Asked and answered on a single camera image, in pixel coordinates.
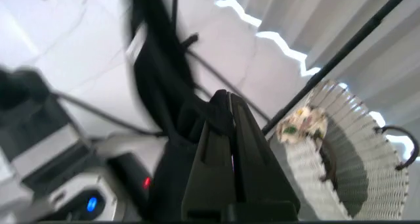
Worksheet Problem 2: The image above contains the black garment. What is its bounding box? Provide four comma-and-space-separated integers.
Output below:
128, 0, 237, 222

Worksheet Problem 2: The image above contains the cream printed garment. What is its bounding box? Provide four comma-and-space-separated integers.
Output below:
274, 104, 329, 145

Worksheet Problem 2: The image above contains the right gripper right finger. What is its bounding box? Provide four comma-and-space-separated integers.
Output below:
226, 92, 301, 222

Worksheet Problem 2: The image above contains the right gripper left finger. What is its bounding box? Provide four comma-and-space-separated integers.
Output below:
181, 89, 237, 222

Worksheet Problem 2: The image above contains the white laundry basket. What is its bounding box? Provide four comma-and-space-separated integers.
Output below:
268, 78, 420, 222

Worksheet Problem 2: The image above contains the black clothes rack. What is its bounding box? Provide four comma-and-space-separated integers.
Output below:
171, 0, 418, 135

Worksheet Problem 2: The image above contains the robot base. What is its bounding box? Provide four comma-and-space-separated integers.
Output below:
0, 65, 167, 222

